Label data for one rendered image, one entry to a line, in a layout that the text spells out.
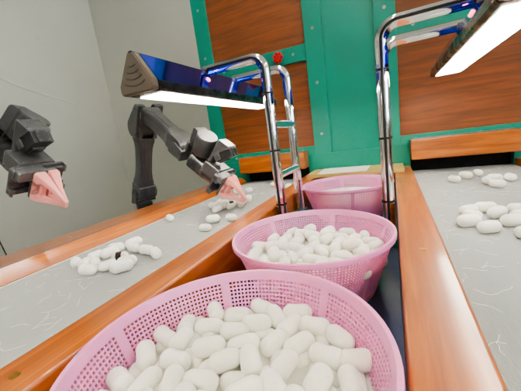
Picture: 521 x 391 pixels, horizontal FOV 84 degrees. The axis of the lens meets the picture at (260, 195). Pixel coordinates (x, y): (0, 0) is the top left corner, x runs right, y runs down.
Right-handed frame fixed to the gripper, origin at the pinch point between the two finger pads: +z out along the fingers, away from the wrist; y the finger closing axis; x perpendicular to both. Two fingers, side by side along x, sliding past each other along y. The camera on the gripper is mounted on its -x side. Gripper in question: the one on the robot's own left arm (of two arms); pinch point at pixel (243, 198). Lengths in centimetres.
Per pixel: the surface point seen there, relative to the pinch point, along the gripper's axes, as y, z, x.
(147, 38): 139, -181, 12
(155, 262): -34.7, 1.4, 2.9
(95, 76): 132, -216, 67
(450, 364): -51, 32, -27
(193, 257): -36.8, 7.7, -5.9
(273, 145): -7.2, 1.1, -19.6
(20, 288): -47, -12, 15
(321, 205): 8.9, 18.2, -9.2
